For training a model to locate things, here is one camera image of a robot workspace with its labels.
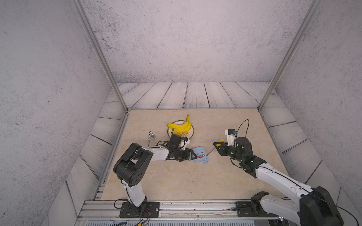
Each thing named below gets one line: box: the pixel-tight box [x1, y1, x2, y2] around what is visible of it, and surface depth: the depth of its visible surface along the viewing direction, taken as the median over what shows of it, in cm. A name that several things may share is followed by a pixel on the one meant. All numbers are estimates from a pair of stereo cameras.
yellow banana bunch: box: [167, 113, 192, 133], surface depth 106 cm
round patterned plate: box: [166, 120, 195, 140], surface depth 107 cm
